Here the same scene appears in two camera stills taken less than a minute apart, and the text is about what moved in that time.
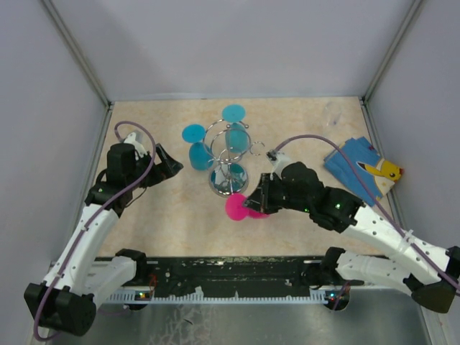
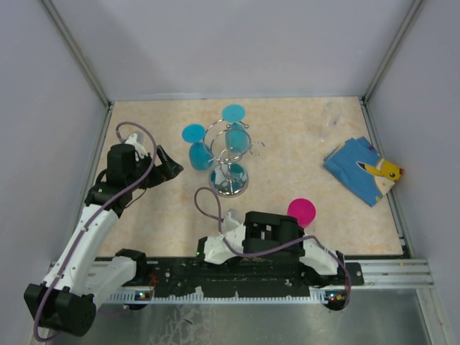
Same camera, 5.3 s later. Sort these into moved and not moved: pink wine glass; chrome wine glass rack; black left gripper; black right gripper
Moved: pink wine glass; black right gripper
Not moved: chrome wine glass rack; black left gripper
